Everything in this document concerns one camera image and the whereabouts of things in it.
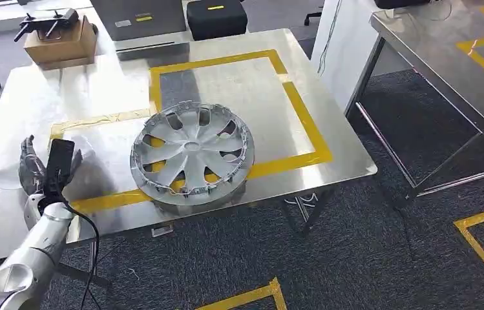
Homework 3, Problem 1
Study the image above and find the black tool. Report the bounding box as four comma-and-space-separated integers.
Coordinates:
13, 7, 81, 43

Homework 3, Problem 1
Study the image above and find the black equipment case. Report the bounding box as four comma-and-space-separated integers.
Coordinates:
186, 0, 249, 42

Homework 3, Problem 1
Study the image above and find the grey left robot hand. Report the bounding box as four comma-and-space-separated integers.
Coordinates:
18, 135, 84, 198

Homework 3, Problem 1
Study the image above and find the dark grey equipment case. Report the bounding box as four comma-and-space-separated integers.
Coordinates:
89, 0, 188, 43

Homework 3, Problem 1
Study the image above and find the silver wheel hubcap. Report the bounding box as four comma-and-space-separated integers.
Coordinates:
129, 100, 257, 207

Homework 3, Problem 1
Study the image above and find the white partition panel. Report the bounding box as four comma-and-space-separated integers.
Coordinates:
310, 0, 414, 113

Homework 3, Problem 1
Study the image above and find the white coiled cable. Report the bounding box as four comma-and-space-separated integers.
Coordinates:
283, 192, 321, 207

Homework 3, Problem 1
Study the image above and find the steel work bench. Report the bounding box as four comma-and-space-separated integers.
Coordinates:
345, 0, 484, 202
0, 27, 379, 292

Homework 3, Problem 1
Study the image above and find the cardboard box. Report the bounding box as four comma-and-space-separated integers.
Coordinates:
23, 15, 99, 72

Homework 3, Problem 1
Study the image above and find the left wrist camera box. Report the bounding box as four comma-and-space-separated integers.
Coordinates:
43, 138, 76, 202

